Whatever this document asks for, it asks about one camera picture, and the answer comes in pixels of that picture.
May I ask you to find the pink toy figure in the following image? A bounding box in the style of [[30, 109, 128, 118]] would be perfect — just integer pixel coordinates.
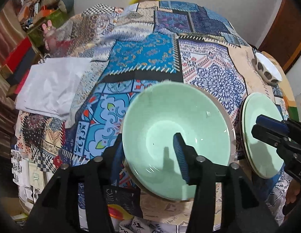
[[42, 22, 59, 51]]

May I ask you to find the green bowl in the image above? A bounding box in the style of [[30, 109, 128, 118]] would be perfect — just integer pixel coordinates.
[[121, 81, 236, 202]]

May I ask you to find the spotted white bowl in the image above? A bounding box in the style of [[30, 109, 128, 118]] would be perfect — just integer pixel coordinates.
[[254, 52, 283, 86]]

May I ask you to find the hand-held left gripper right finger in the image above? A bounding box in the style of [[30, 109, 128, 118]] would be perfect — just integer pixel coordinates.
[[173, 132, 279, 233]]

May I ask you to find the green plate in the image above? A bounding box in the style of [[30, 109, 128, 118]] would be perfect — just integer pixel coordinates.
[[244, 93, 285, 179]]

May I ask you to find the person's right hand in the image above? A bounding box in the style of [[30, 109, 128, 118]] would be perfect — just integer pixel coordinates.
[[285, 183, 301, 205]]

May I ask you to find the patchwork printed blanket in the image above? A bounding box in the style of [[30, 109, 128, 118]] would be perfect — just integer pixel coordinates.
[[10, 0, 299, 233]]

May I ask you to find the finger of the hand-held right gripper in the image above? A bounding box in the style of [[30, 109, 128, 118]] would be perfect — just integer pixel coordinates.
[[252, 124, 287, 148], [256, 115, 289, 136]]

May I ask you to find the pile of assorted clutter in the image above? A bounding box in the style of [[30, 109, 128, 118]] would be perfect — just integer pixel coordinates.
[[18, 0, 49, 30]]

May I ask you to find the white cloth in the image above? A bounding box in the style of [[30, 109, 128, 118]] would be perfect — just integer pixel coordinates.
[[16, 58, 93, 122]]

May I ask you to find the green box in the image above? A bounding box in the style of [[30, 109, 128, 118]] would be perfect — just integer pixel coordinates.
[[27, 10, 68, 48]]

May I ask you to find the red box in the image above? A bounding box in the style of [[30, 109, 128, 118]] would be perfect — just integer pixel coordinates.
[[5, 37, 33, 71]]

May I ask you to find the brown wooden door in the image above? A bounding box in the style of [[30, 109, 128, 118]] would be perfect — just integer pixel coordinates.
[[258, 0, 301, 73]]

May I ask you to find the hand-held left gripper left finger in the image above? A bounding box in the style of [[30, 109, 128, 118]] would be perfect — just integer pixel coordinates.
[[27, 133, 125, 233]]

